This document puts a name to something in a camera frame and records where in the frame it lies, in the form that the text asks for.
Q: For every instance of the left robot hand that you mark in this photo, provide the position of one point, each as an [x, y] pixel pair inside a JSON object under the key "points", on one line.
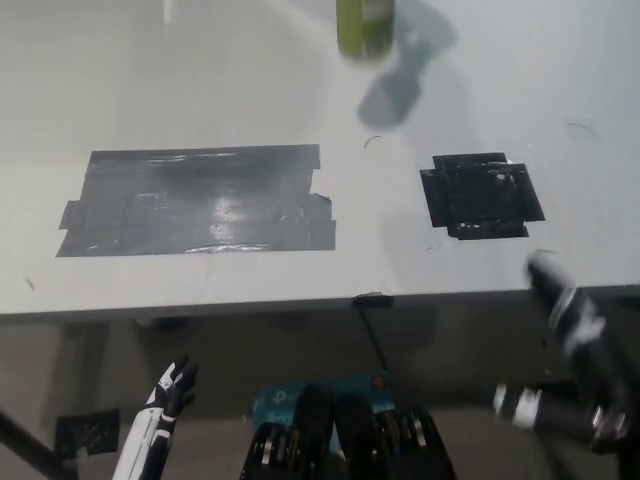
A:
{"points": [[172, 387]]}

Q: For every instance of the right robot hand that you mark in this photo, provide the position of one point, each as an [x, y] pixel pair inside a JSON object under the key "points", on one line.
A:
{"points": [[565, 310]]}

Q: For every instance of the green liquid spray bottle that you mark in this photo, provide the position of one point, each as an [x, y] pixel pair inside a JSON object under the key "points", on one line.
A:
{"points": [[364, 25]]}

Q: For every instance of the black tape square spot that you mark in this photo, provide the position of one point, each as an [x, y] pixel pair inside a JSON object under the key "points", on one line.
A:
{"points": [[475, 200]]}

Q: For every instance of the black floor tape patch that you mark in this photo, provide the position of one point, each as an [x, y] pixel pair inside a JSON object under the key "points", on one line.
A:
{"points": [[87, 432]]}

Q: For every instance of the black table leg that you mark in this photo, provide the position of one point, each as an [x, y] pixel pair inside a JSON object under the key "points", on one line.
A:
{"points": [[30, 440]]}

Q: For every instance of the large grey tape patch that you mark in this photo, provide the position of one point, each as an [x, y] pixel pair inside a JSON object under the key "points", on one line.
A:
{"points": [[195, 200]]}

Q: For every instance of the small black tape strip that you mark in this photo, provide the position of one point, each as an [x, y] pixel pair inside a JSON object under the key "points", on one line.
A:
{"points": [[372, 301]]}

